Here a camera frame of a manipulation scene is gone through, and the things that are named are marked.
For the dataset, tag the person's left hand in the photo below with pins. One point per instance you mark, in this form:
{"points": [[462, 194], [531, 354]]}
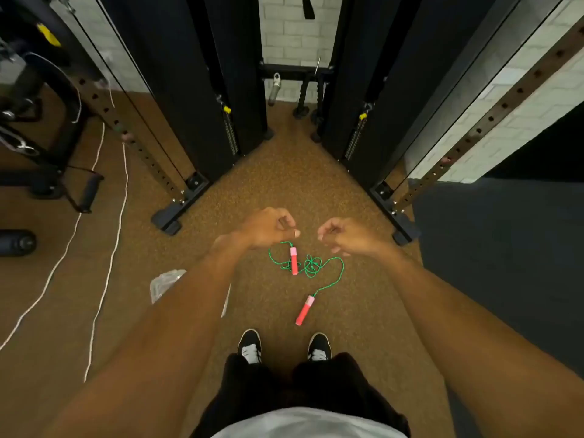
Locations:
{"points": [[262, 228]]}

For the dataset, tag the black left shoe white stripes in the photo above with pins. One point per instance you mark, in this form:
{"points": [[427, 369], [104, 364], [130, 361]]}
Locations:
{"points": [[250, 345]]}

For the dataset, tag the clear plastic container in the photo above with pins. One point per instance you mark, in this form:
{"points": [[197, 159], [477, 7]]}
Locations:
{"points": [[164, 283]]}

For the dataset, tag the person's right hand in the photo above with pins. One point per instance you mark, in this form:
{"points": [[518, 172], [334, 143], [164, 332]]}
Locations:
{"points": [[358, 237]]}

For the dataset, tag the person's left thumb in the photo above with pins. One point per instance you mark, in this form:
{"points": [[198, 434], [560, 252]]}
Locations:
{"points": [[287, 233]]}

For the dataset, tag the person's right forearm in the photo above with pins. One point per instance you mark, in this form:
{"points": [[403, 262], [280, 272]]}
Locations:
{"points": [[474, 346]]}

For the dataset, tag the black machine crossbar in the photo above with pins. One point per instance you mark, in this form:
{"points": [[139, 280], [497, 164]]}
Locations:
{"points": [[296, 71]]}

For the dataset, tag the black right shoe white stripes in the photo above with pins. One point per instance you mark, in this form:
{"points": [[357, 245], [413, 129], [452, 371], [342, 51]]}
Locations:
{"points": [[319, 346]]}

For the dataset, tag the black weight stack tower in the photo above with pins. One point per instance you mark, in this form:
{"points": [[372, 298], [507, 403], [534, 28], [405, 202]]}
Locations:
{"points": [[401, 86], [182, 77]]}

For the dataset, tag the person's right thumb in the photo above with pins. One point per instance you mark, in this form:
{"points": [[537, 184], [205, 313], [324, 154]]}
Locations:
{"points": [[327, 227]]}

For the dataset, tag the white shirt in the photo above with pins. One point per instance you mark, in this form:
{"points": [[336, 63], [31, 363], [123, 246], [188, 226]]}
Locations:
{"points": [[308, 424]]}

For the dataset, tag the person's left forearm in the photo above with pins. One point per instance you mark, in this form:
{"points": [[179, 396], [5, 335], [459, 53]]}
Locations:
{"points": [[159, 342]]}

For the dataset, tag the black shoe white stripes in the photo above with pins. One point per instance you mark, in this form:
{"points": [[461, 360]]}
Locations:
{"points": [[250, 345], [319, 346]]}

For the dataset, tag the black exercise machine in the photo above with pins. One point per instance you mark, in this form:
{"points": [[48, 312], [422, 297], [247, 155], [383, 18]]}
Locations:
{"points": [[36, 100]]}

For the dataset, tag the black shorts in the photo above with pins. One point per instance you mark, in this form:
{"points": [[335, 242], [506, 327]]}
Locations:
{"points": [[283, 392]]}

